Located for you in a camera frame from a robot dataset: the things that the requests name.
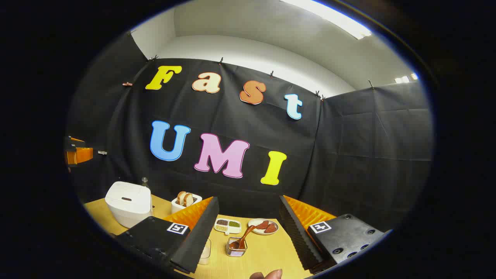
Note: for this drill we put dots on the white toaster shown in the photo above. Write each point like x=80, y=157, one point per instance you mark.
x=179, y=207

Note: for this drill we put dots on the brown wooden spoon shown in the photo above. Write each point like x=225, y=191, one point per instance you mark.
x=242, y=238

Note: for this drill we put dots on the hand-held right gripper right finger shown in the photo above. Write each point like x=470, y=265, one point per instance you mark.
x=296, y=236

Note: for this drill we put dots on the white divided grain dish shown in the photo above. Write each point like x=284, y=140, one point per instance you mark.
x=228, y=225

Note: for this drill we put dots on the clear glass bottle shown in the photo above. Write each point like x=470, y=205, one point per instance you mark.
x=145, y=182

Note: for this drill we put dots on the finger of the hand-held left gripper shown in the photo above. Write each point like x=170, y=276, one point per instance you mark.
x=79, y=155

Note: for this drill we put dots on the black backdrop cloth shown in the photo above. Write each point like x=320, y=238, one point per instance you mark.
x=271, y=135

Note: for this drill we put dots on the small ceiling light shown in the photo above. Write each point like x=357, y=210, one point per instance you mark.
x=406, y=78

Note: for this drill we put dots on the white round plate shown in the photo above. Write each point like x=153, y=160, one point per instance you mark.
x=254, y=224

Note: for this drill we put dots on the toasted bread slice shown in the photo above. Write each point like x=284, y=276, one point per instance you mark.
x=188, y=199
x=181, y=197

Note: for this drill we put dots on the white rice cooker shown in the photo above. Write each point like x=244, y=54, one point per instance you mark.
x=128, y=203

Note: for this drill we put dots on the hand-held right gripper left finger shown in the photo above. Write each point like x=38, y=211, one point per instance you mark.
x=201, y=232

